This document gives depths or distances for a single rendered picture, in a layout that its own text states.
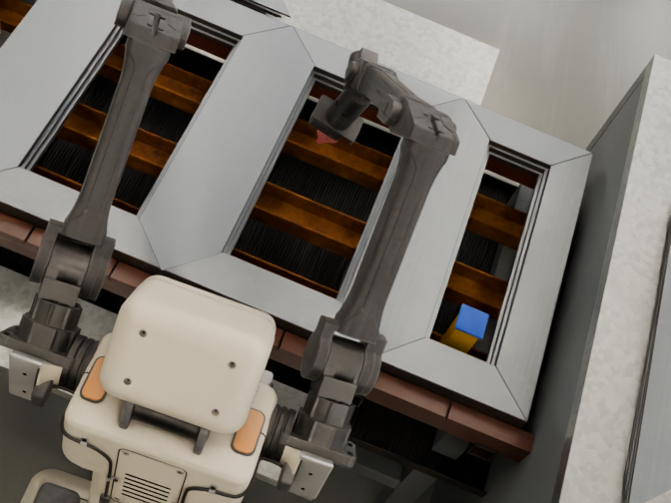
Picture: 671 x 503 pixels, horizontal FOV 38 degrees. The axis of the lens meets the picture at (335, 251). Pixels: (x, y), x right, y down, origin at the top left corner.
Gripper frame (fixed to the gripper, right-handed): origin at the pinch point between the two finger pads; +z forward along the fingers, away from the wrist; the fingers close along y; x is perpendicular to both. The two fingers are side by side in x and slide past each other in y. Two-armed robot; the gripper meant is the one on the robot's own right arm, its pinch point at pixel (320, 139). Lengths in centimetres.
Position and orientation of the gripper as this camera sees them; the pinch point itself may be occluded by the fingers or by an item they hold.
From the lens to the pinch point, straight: 206.9
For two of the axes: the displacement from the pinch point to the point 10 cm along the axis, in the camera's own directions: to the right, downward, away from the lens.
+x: -3.4, 7.8, -5.2
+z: -4.2, 3.7, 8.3
